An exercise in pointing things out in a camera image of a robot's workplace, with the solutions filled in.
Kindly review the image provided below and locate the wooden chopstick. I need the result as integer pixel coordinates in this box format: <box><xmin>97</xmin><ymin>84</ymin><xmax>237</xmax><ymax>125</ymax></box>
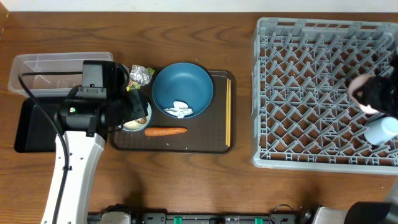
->
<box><xmin>225</xmin><ymin>78</ymin><xmax>229</xmax><ymax>147</ymax></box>
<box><xmin>227</xmin><ymin>79</ymin><xmax>231</xmax><ymax>147</ymax></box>

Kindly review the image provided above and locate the light blue cup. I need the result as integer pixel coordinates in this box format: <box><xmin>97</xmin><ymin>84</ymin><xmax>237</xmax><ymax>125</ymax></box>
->
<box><xmin>364</xmin><ymin>117</ymin><xmax>398</xmax><ymax>146</ymax></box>

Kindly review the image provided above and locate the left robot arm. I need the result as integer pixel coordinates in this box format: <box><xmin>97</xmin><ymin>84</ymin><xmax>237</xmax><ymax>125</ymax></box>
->
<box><xmin>42</xmin><ymin>60</ymin><xmax>147</xmax><ymax>223</ymax></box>

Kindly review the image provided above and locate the clear plastic bin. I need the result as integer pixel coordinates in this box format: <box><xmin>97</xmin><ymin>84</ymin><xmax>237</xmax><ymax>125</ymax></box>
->
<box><xmin>8</xmin><ymin>52</ymin><xmax>113</xmax><ymax>97</ymax></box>

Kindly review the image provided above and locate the right wooden chopstick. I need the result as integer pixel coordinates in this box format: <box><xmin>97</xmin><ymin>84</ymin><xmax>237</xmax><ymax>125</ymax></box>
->
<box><xmin>227</xmin><ymin>79</ymin><xmax>231</xmax><ymax>147</ymax></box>

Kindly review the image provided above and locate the dark brown serving tray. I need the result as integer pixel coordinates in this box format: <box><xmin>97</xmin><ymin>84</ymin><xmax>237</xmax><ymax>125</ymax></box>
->
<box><xmin>108</xmin><ymin>70</ymin><xmax>236</xmax><ymax>154</ymax></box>

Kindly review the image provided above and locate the left wooden chopstick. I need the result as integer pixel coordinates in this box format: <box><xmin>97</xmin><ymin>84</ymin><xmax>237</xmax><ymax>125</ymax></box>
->
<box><xmin>225</xmin><ymin>78</ymin><xmax>229</xmax><ymax>147</ymax></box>

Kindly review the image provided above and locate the white tissue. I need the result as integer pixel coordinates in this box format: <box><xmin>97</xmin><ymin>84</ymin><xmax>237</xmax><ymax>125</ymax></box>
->
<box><xmin>163</xmin><ymin>101</ymin><xmax>193</xmax><ymax>119</ymax></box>

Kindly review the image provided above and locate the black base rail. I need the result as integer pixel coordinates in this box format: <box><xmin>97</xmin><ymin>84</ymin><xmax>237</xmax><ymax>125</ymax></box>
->
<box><xmin>86</xmin><ymin>204</ymin><xmax>315</xmax><ymax>224</ymax></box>

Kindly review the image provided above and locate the foil ball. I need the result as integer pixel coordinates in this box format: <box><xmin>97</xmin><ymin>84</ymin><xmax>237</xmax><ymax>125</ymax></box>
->
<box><xmin>129</xmin><ymin>65</ymin><xmax>155</xmax><ymax>86</ymax></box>

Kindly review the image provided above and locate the light blue rice bowl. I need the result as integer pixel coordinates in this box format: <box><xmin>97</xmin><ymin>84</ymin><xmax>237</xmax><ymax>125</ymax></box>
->
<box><xmin>119</xmin><ymin>103</ymin><xmax>152</xmax><ymax>131</ymax></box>

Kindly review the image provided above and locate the dark blue plate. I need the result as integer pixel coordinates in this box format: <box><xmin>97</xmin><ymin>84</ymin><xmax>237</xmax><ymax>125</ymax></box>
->
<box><xmin>152</xmin><ymin>62</ymin><xmax>214</xmax><ymax>118</ymax></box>

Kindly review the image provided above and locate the pink cup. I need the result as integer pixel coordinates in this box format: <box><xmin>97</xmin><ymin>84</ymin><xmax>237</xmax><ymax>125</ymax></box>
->
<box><xmin>348</xmin><ymin>74</ymin><xmax>379</xmax><ymax>114</ymax></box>

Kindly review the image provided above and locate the orange carrot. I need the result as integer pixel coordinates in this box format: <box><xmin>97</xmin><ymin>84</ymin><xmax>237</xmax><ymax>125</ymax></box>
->
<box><xmin>144</xmin><ymin>127</ymin><xmax>188</xmax><ymax>137</ymax></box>

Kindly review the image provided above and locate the black plastic tray bin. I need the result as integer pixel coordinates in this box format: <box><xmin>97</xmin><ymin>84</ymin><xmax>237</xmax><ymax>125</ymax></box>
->
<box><xmin>14</xmin><ymin>98</ymin><xmax>56</xmax><ymax>153</ymax></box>

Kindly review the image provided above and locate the grey dishwasher rack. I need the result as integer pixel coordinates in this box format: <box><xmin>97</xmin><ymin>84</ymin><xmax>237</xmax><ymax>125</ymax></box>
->
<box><xmin>251</xmin><ymin>17</ymin><xmax>397</xmax><ymax>175</ymax></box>

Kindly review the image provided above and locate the brown food piece in bowl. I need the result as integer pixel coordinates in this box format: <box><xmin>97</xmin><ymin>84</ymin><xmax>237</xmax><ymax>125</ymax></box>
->
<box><xmin>135</xmin><ymin>117</ymin><xmax>147</xmax><ymax>124</ymax></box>

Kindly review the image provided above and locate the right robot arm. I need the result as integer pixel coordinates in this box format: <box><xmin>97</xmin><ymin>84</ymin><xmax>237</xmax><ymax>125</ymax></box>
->
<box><xmin>298</xmin><ymin>56</ymin><xmax>397</xmax><ymax>224</ymax></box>

